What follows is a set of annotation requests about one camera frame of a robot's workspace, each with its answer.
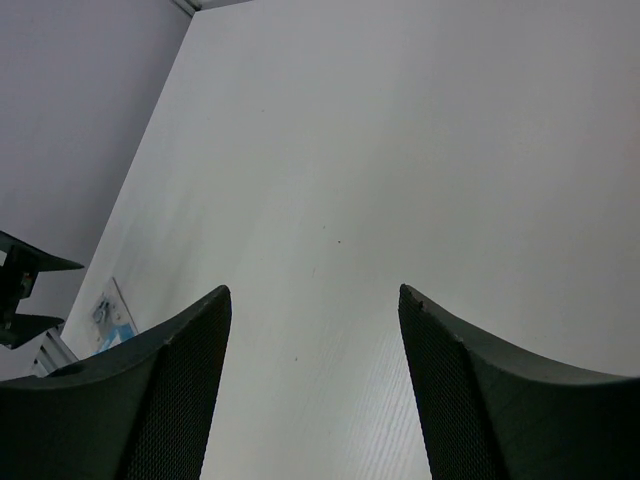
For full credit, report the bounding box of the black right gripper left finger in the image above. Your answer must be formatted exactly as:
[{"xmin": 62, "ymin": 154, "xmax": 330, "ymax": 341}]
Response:
[{"xmin": 1, "ymin": 285, "xmax": 232, "ymax": 479}]

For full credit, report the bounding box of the clear blue razor blister pack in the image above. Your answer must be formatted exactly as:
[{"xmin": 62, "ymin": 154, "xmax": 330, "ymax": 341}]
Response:
[{"xmin": 88, "ymin": 277, "xmax": 138, "ymax": 354}]

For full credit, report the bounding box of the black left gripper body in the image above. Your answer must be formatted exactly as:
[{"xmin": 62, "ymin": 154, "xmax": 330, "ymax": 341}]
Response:
[{"xmin": 1, "ymin": 239, "xmax": 35, "ymax": 345}]

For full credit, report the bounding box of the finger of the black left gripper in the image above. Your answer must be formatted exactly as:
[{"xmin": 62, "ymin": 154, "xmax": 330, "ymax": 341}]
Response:
[
  {"xmin": 1, "ymin": 231, "xmax": 84, "ymax": 272},
  {"xmin": 1, "ymin": 313, "xmax": 64, "ymax": 349}
]

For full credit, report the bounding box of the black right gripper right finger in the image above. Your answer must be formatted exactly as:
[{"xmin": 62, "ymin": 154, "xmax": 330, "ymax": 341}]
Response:
[{"xmin": 398, "ymin": 285, "xmax": 639, "ymax": 479}]

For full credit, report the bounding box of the aluminium mounting rail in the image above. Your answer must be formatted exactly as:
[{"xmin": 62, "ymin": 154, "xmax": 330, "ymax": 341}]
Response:
[{"xmin": 31, "ymin": 328, "xmax": 78, "ymax": 377}]

